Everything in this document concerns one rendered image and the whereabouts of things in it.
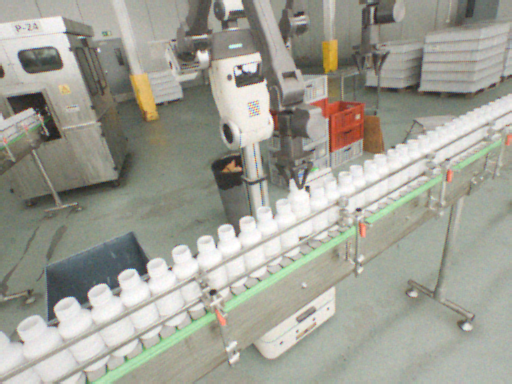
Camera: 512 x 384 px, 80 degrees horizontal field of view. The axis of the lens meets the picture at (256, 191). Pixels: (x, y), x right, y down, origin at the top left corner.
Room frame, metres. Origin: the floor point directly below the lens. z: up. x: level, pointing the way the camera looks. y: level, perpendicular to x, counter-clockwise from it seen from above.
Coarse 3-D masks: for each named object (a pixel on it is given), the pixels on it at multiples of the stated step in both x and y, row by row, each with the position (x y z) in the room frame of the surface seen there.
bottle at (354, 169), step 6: (354, 168) 0.86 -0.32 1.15; (360, 168) 0.84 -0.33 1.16; (354, 174) 0.83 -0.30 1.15; (360, 174) 0.83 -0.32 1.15; (354, 180) 0.83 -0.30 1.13; (360, 180) 0.83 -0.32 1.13; (354, 186) 0.82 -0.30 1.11; (360, 186) 0.82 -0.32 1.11; (360, 198) 0.82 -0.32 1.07; (360, 204) 0.82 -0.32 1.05
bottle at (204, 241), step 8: (200, 240) 0.59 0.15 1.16; (208, 240) 0.59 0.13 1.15; (200, 248) 0.56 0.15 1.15; (208, 248) 0.56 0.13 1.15; (216, 248) 0.59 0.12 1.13; (200, 256) 0.56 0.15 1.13; (208, 256) 0.56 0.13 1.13; (216, 256) 0.56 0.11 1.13; (200, 264) 0.55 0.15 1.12; (208, 264) 0.55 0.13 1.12; (216, 272) 0.55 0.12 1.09; (224, 272) 0.57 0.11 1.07; (216, 280) 0.55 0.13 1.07; (224, 280) 0.56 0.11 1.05; (224, 296) 0.55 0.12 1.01
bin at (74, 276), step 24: (120, 240) 1.00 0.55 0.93; (48, 264) 0.88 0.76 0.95; (72, 264) 0.91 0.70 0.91; (96, 264) 0.94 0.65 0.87; (120, 264) 0.98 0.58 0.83; (144, 264) 1.02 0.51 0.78; (48, 288) 0.77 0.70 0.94; (72, 288) 0.89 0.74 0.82; (120, 288) 0.70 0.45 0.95; (48, 312) 0.65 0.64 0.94
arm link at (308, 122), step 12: (276, 96) 0.71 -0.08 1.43; (276, 108) 0.72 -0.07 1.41; (288, 108) 0.70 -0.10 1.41; (300, 108) 0.68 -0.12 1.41; (312, 108) 0.66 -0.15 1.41; (300, 120) 0.67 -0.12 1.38; (312, 120) 0.65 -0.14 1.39; (324, 120) 0.67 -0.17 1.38; (300, 132) 0.66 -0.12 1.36; (312, 132) 0.65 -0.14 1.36
